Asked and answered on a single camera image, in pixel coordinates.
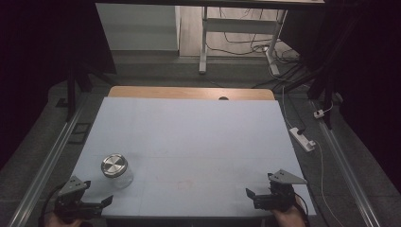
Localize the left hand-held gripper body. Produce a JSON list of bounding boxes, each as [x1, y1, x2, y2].
[[54, 175, 104, 222]]

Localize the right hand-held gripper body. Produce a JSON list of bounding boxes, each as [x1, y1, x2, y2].
[[253, 168, 308, 212]]

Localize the clear glass jar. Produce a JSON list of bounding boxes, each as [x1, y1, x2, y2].
[[101, 157, 134, 189]]

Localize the round stainless steel container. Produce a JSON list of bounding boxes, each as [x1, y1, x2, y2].
[[100, 153, 129, 179]]

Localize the person's right hand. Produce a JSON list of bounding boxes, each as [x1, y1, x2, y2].
[[271, 196, 307, 227]]

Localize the person's left hand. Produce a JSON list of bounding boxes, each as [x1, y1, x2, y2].
[[43, 212, 83, 227]]

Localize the white power strip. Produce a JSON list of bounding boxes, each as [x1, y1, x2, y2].
[[288, 127, 317, 153]]

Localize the black floor plate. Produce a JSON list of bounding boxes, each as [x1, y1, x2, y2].
[[67, 122, 93, 146]]

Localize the black metal stand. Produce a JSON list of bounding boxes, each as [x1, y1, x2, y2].
[[56, 60, 118, 123], [305, 61, 345, 131]]

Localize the wooden table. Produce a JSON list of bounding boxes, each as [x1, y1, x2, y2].
[[108, 85, 276, 101]]

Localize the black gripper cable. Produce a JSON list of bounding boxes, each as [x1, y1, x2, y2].
[[38, 183, 65, 226], [294, 192, 312, 223]]

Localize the aluminium rail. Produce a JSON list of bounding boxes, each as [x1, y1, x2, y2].
[[309, 99, 383, 227], [7, 102, 89, 227]]

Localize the white cable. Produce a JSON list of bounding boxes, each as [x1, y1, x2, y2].
[[314, 139, 345, 227]]

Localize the tangle of black floor cables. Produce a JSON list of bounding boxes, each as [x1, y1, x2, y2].
[[206, 9, 311, 90]]

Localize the white desk frame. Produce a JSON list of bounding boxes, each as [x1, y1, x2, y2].
[[198, 6, 288, 77]]

